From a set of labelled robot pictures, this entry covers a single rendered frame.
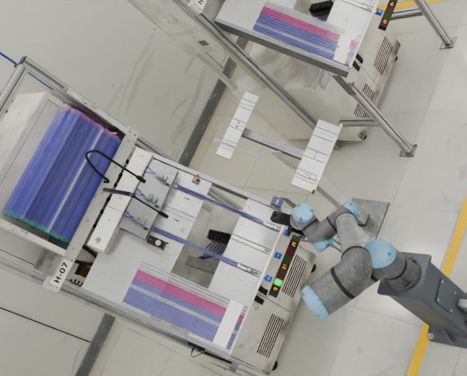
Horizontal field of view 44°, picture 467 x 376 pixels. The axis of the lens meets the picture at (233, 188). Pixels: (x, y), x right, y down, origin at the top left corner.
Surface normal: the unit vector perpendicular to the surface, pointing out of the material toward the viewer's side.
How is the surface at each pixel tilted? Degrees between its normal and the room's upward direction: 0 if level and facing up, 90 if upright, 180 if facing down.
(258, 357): 90
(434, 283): 90
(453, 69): 0
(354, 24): 45
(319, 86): 90
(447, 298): 90
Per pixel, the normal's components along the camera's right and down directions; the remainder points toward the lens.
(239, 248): 0.00, -0.27
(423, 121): -0.64, -0.47
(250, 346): 0.66, 0.08
